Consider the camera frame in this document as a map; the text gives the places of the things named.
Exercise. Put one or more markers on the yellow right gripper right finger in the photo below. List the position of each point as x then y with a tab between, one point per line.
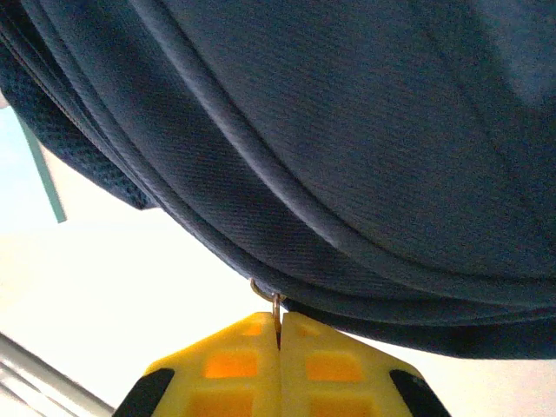
339	382

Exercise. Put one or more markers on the aluminium table side rail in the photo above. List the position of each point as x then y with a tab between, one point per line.
39	382

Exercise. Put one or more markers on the navy blue backpack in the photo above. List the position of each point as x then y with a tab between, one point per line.
347	130

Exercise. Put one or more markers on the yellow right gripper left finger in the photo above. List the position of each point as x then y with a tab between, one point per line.
230	382

